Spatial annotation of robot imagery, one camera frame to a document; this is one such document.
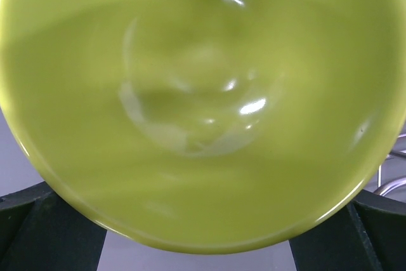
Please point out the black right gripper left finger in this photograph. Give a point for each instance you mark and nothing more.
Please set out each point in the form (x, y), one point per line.
(40, 231)

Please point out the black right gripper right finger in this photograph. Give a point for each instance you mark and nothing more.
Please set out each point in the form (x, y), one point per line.
(367, 234)

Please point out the green bowl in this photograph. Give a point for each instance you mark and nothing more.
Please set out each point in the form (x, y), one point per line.
(204, 126)

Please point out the metal wire dish rack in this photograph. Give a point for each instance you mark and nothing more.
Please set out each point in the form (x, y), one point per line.
(391, 173)

